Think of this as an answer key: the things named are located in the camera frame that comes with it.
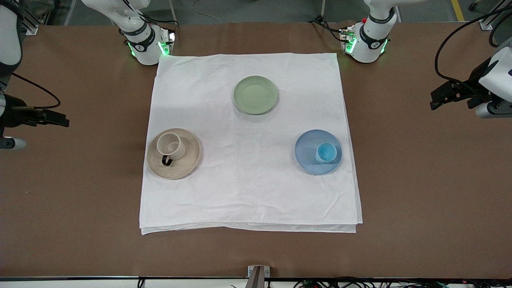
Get white mug black handle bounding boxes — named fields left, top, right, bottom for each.
left=156, top=132, right=186, bottom=166

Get light blue cup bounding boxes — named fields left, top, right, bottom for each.
left=315, top=142, right=338, bottom=164

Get beige gray plate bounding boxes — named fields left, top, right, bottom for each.
left=147, top=128, right=201, bottom=180

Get blue plate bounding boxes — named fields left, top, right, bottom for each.
left=294, top=129, right=344, bottom=176

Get green plate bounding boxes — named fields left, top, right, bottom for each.
left=233, top=76, right=279, bottom=115

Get white cloth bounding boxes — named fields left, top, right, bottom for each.
left=139, top=53, right=363, bottom=235

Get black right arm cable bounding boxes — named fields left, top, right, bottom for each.
left=11, top=73, right=62, bottom=110

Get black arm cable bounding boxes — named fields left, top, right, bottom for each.
left=434, top=4, right=512, bottom=89
left=11, top=73, right=62, bottom=110

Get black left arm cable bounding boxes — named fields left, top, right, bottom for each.
left=434, top=4, right=512, bottom=89

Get aluminium frame profile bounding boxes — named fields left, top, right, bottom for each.
left=18, top=0, right=52, bottom=36
left=479, top=0, right=512, bottom=31

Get black left base cables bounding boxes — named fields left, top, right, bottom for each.
left=307, top=15, right=348, bottom=42

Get black base cables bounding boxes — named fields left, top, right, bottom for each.
left=120, top=0, right=179, bottom=38
left=307, top=15, right=348, bottom=42

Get black right base cables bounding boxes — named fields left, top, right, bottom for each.
left=120, top=0, right=179, bottom=38

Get white floor cable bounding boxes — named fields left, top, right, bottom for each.
left=193, top=0, right=223, bottom=24

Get metal table edge bracket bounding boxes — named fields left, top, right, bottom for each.
left=247, top=265, right=271, bottom=288

